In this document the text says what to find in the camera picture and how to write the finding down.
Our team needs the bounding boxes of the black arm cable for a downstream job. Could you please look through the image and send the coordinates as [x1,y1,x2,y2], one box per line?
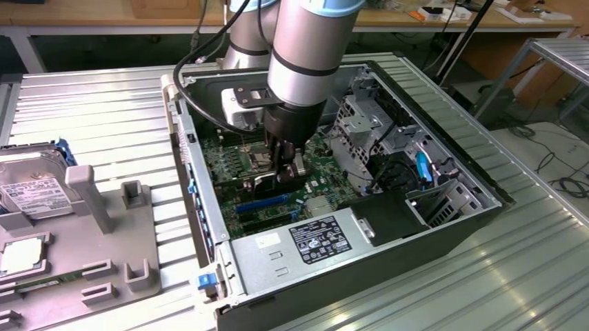
[173,0,266,136]

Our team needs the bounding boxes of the blue expansion slot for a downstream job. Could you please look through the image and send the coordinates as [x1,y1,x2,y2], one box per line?
[236,195,296,213]

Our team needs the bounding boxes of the black slanted pole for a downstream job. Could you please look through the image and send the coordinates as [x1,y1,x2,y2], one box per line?
[435,0,496,79]

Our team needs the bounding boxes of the black box on floor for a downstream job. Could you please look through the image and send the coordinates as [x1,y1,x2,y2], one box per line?
[449,82,517,121]

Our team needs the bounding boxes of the orange and white box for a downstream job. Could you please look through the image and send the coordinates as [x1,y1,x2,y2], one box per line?
[412,5,473,23]

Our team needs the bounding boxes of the grey hanging cable with plug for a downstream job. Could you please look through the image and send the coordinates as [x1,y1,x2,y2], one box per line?
[190,0,208,66]

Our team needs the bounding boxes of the silver chipset heatsink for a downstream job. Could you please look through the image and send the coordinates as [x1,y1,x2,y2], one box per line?
[304,196,336,214]

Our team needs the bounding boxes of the silver hard disk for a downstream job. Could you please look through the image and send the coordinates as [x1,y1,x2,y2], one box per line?
[0,144,75,221]

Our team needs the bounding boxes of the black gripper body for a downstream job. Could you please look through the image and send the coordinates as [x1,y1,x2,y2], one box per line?
[262,98,329,148]

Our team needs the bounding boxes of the open black PC case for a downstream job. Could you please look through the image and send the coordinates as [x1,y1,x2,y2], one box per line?
[160,60,516,331]

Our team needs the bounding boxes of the grey metal frame table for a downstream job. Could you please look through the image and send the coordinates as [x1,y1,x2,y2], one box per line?
[473,36,589,121]

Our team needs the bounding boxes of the green motherboard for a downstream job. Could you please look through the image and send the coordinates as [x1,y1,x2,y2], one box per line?
[201,127,365,241]

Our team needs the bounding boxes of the grey parts rack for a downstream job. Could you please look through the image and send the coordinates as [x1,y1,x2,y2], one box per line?
[0,164,162,331]

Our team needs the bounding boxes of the blue case latch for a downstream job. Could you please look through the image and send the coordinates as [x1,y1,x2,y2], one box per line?
[193,272,218,289]

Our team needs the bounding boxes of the CPU socket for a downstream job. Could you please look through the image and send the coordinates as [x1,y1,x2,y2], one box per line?
[246,144,277,170]

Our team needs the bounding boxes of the blue disk bracket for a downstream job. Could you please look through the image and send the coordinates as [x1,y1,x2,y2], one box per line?
[53,137,79,173]

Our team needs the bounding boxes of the green RAM stick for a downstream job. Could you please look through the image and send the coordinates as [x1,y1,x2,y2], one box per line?
[14,272,87,294]

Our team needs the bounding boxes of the black floor cables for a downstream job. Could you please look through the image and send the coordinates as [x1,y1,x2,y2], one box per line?
[511,123,589,199]

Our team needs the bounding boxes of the grey power supply unit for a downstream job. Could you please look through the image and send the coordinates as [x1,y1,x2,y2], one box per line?
[230,206,377,297]

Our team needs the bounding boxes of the black graphics card with fan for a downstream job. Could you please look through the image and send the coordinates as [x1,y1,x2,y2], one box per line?
[230,151,309,204]

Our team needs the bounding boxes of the white flat board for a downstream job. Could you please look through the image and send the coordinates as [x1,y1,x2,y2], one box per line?
[495,5,544,23]

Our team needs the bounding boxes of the metal drive cage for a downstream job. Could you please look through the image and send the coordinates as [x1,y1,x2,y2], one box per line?
[329,94,401,194]

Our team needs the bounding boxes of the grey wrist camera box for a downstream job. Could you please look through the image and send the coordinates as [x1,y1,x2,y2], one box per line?
[221,86,277,132]

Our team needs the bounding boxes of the wooden desk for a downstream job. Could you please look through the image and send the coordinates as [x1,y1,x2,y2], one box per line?
[0,0,582,35]

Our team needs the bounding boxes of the black expansion slot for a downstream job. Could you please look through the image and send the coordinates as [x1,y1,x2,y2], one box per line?
[238,212,296,234]

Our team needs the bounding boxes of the black RAM slot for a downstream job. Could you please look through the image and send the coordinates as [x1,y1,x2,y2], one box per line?
[218,130,268,146]

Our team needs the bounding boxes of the silver CPU chip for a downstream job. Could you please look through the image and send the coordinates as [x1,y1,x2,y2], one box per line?
[0,237,46,273]

